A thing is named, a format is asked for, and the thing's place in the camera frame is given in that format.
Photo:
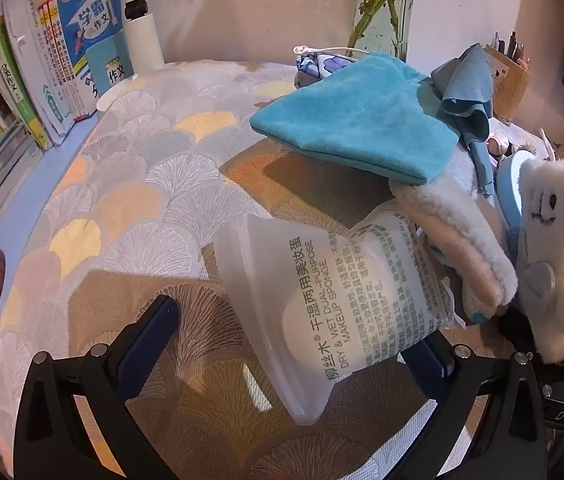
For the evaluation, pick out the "translucent makeup sponge packet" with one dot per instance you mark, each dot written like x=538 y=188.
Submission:
x=312 y=310

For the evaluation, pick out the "cream fleece plush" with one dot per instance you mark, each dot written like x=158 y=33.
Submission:
x=462 y=240

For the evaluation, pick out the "blue-grey cloth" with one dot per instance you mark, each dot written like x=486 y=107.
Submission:
x=467 y=85

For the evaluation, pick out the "purple packet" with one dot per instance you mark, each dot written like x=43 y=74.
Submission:
x=322 y=65

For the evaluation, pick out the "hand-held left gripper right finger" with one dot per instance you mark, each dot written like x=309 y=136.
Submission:
x=429 y=375

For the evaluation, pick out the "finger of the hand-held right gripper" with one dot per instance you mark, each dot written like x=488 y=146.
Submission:
x=514 y=325

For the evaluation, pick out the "white plush tooth toy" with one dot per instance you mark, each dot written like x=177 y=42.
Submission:
x=562 y=240

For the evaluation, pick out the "teal cloth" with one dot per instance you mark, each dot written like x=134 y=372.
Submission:
x=362 y=110

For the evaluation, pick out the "wooden pen holder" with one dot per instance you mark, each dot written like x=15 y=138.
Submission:
x=507 y=90

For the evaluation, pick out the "bunch of pens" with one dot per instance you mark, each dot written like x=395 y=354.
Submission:
x=511 y=47

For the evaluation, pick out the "row of books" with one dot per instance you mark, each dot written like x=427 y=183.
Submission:
x=61 y=60

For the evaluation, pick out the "light blue round lid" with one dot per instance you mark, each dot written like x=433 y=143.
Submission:
x=507 y=185

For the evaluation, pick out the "glass vase with green plant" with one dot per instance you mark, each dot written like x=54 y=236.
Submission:
x=387 y=10

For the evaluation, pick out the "fan-patterned table mat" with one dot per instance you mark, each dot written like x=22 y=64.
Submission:
x=136 y=185

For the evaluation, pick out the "white desk lamp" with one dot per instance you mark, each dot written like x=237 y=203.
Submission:
x=141 y=35

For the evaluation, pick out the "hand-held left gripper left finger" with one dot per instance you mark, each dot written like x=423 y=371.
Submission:
x=146 y=345

